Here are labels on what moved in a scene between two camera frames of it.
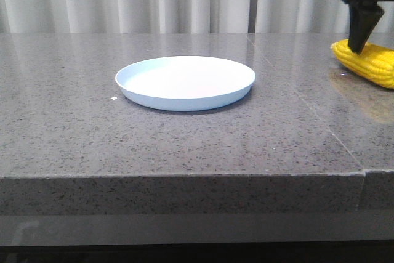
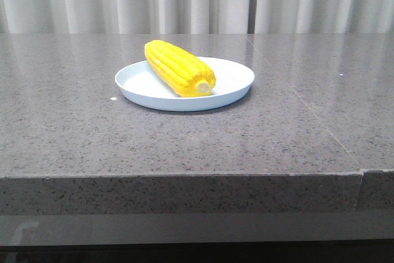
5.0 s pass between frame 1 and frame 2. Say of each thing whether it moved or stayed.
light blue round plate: stayed
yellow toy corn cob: moved
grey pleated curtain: stayed
